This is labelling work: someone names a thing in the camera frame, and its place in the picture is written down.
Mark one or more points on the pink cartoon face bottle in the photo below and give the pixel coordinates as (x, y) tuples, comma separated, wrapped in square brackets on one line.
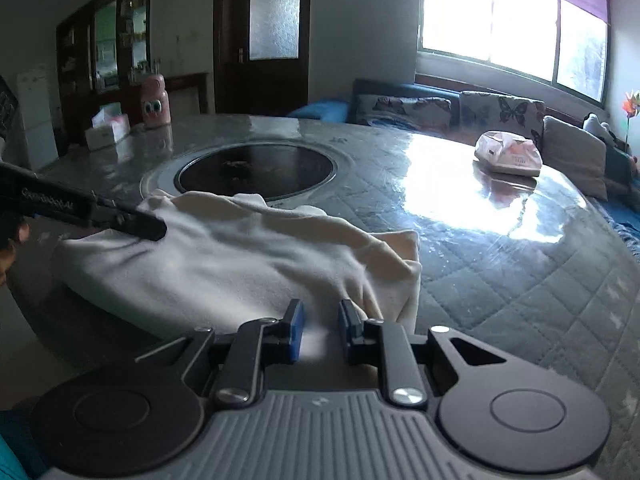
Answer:
[(156, 102)]

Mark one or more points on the black and white plush toy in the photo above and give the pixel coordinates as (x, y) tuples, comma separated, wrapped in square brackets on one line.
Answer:
[(595, 125)]

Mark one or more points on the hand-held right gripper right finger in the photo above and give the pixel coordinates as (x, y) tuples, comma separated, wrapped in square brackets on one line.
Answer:
[(345, 332)]

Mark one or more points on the pink tissue pack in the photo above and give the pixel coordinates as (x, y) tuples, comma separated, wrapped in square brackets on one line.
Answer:
[(510, 155)]

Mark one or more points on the cream cloth garment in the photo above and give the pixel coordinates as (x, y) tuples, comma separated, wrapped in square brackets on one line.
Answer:
[(225, 260)]

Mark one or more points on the white refrigerator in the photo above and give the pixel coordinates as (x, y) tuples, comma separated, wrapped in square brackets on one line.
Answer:
[(37, 120)]

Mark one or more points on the teal cloth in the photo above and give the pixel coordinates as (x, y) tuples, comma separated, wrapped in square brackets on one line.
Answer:
[(15, 450)]

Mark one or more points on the person's left hand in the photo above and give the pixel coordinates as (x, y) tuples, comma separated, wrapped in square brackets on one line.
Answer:
[(21, 234)]

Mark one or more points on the wide butterfly print pillow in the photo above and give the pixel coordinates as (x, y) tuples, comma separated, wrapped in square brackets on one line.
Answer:
[(400, 107)]

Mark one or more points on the black round induction cooker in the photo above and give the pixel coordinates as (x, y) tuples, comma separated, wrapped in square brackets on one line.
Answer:
[(260, 170)]

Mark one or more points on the dark wooden side table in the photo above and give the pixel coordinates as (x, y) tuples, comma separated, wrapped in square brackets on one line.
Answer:
[(187, 92)]

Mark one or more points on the white tissue box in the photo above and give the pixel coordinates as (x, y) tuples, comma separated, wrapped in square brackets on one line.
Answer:
[(105, 132)]

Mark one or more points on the dark wooden display cabinet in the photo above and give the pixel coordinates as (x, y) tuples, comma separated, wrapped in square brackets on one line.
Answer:
[(75, 60)]

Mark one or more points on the square butterfly print pillow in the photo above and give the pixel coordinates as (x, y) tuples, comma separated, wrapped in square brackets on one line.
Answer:
[(510, 110)]

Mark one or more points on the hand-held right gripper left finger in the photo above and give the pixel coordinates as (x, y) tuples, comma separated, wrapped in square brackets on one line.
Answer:
[(296, 332)]

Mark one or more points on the colourful pinwheel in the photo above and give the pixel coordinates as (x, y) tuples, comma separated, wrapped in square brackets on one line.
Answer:
[(631, 105)]

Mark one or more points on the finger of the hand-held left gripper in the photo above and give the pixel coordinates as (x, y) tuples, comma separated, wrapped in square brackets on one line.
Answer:
[(135, 222)]

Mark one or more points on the large window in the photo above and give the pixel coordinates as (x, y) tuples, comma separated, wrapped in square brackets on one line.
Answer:
[(475, 10)]

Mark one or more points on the beige cushion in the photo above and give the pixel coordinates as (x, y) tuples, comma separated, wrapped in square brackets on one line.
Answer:
[(575, 155)]

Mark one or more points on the dark wooden glass door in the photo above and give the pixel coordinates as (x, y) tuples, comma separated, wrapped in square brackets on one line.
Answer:
[(265, 75)]

